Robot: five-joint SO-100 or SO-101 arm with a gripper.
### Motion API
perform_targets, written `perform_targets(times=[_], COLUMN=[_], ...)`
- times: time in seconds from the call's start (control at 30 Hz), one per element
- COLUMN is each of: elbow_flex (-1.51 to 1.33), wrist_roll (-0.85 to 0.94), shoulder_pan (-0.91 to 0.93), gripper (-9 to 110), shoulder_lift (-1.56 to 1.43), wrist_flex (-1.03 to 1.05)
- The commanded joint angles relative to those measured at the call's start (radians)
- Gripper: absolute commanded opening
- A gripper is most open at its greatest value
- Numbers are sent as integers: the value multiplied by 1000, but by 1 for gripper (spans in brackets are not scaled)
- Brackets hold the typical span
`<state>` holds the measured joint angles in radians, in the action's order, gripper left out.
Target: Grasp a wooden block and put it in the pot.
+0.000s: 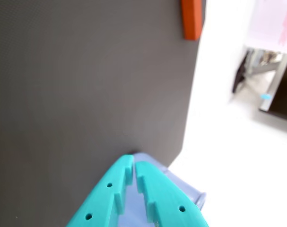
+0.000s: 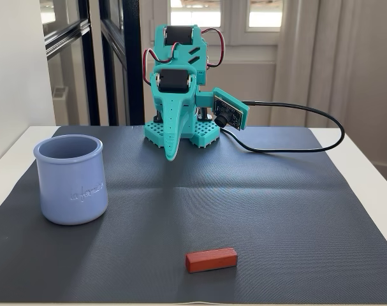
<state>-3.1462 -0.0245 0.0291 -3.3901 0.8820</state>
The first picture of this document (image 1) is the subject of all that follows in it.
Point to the dark grey rubber mat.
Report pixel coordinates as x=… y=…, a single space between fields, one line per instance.
x=86 y=94

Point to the pink and white poster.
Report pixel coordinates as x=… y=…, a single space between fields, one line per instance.
x=271 y=21

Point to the blue plastic cup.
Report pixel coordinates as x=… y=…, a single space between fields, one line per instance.
x=135 y=212

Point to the black angled object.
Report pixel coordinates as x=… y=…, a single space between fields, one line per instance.
x=240 y=75

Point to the orange wooden block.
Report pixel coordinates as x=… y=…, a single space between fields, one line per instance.
x=191 y=19

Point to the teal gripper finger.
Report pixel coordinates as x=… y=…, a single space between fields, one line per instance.
x=103 y=198
x=167 y=203

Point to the small blue cap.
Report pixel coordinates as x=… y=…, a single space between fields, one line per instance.
x=265 y=96

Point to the black panel with grey frame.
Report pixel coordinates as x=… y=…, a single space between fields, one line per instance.
x=286 y=94

